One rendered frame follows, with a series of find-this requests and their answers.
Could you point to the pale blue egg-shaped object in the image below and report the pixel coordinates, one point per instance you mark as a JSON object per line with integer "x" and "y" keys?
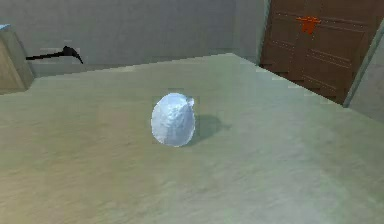
{"x": 172, "y": 120}

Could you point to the brown panelled room door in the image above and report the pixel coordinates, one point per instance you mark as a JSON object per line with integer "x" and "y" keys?
{"x": 313, "y": 50}

